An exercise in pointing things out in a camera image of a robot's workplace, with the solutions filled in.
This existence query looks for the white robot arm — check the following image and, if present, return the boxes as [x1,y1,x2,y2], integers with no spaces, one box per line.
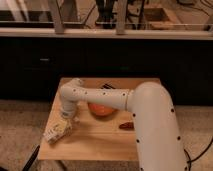
[59,78,188,171]

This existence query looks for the orange ceramic bowl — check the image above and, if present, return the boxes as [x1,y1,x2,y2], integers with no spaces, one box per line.
[88,103,115,117]

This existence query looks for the black striped packet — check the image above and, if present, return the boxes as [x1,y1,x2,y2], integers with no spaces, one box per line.
[101,84,115,89]

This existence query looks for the black cabinet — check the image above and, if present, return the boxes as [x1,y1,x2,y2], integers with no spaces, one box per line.
[0,37,213,106]

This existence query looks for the brown sausage-shaped object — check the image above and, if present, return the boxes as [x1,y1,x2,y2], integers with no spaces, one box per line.
[119,122,134,130]

